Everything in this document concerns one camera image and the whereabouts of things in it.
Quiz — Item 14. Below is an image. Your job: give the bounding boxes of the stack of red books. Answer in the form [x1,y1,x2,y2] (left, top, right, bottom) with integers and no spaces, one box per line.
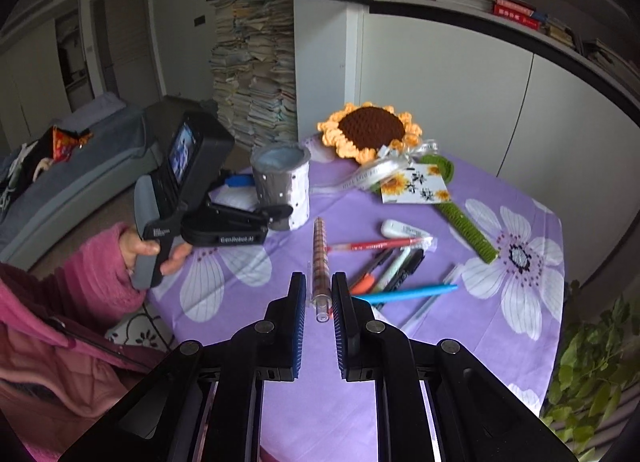
[492,0,542,31]

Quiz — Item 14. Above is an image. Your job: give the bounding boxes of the row of shelf books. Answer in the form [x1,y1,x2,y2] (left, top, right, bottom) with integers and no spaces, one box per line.
[540,16,637,79]

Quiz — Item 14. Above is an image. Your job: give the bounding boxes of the pile of dark clothes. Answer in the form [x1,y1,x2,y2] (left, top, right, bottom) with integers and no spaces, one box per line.
[0,134,66,215]

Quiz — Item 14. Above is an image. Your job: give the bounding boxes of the orange capped marker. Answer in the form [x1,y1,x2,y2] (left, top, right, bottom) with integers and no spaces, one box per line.
[351,248,397,289]

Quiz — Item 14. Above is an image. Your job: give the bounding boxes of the grey bed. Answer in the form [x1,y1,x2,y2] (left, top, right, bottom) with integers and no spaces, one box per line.
[0,92,167,259]

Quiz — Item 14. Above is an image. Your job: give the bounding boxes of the red printed bag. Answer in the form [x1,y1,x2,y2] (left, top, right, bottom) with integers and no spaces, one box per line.
[51,126,95,164]

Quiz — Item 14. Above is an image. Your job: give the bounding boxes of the white marker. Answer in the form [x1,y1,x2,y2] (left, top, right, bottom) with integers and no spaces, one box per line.
[372,247,414,294]

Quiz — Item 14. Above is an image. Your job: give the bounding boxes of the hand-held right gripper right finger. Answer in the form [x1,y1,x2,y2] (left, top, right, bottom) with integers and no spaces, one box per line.
[331,272,581,462]

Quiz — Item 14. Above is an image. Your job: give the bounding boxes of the tall stack of papers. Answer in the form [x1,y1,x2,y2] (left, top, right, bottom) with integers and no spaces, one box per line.
[209,0,299,151]

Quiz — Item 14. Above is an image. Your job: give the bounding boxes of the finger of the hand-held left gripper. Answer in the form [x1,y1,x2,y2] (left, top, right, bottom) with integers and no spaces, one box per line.
[207,172,257,199]
[207,199,294,231]

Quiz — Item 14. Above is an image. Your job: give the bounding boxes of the red pen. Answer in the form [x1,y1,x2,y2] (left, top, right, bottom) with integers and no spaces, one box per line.
[325,236,438,255]

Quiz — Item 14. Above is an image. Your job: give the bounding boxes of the sunflower gift card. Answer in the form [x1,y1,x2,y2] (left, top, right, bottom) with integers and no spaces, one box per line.
[380,167,453,206]

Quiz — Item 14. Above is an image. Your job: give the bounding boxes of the wooden door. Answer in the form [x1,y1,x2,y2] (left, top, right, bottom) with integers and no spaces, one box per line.
[90,0,169,114]

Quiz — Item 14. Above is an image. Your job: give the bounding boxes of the crocheted sunflower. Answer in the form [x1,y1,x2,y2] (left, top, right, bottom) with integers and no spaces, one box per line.
[316,102,502,264]

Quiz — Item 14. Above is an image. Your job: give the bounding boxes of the grey dotted pen holder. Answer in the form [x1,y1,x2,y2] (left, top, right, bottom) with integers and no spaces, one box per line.
[250,143,312,232]

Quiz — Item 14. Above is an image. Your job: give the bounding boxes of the pink sleeved left forearm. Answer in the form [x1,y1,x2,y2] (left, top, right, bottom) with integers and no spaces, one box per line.
[0,222,147,343]

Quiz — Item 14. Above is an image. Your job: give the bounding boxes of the plaid patterned pen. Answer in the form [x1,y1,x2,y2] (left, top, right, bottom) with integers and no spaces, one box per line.
[311,217,332,324]

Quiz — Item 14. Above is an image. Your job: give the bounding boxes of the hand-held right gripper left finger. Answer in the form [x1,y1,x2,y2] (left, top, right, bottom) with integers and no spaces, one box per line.
[57,272,307,462]

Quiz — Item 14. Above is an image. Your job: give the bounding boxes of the blue pen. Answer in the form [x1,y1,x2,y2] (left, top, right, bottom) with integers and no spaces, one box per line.
[352,283,459,304]

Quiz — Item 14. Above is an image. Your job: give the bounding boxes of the person's left hand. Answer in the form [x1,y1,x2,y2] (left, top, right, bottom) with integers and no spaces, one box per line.
[119,231,194,277]

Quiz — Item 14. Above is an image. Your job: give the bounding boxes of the white printed ribbon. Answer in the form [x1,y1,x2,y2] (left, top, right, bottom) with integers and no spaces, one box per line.
[310,139,441,196]

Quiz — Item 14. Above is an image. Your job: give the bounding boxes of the clear thin pen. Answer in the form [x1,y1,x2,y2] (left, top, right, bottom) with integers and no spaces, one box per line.
[400,262,464,331]

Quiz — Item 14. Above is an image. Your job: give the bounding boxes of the white floral cushion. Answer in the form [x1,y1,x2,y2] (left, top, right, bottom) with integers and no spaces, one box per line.
[105,302,177,356]

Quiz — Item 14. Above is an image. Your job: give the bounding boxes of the purple floral tablecloth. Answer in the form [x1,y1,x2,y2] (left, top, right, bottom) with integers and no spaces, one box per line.
[145,142,566,462]

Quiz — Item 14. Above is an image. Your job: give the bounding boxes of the pink quilted jacket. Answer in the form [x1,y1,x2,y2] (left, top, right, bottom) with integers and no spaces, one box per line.
[0,262,168,462]

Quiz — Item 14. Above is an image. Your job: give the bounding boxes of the white correction tape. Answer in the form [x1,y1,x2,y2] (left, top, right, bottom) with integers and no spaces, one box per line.
[380,219,430,242]

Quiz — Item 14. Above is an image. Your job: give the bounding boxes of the green houseplant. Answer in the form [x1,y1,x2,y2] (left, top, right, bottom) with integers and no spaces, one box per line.
[542,282,640,461]

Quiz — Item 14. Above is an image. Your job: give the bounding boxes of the black marker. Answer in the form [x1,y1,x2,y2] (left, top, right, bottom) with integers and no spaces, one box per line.
[385,249,426,294]

